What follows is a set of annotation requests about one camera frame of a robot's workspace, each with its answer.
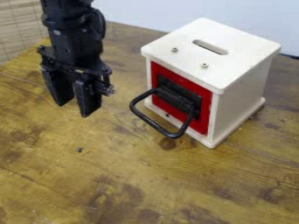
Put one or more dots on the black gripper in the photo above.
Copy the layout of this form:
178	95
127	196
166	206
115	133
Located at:
73	58

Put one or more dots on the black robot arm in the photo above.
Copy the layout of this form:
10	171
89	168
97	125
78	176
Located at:
71	14

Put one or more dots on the red drawer front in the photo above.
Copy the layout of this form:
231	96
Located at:
201	124

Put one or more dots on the white wooden box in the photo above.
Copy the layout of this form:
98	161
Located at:
239	58

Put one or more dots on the black metal drawer handle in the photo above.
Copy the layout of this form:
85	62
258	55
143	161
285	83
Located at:
159	115

